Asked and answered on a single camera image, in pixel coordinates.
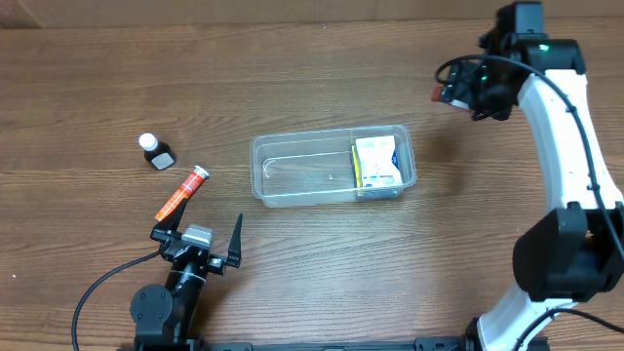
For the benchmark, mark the blue VapoDrops box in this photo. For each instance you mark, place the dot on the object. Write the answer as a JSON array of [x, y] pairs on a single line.
[[375, 166]]

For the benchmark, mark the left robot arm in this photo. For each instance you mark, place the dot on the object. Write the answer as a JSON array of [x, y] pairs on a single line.
[[163, 314]]

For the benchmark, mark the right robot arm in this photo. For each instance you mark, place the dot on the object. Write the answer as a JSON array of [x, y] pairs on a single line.
[[576, 250]]

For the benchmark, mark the red small box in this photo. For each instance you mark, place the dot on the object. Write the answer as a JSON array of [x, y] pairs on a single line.
[[443, 94]]

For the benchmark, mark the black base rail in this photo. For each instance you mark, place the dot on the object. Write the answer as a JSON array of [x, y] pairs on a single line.
[[331, 346]]

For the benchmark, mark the white small box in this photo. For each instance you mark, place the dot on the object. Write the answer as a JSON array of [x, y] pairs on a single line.
[[378, 140]]

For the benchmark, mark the orange tablet tube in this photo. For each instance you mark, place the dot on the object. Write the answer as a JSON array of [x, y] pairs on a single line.
[[187, 189]]

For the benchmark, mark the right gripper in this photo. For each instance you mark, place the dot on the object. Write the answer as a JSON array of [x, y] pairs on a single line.
[[459, 75]]

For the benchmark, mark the clear plastic container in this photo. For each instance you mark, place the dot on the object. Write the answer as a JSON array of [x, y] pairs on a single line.
[[316, 167]]

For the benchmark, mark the dark brown medicine bottle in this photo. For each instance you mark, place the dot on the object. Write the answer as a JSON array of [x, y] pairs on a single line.
[[157, 153]]

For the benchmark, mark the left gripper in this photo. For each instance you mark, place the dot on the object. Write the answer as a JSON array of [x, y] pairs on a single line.
[[235, 249]]

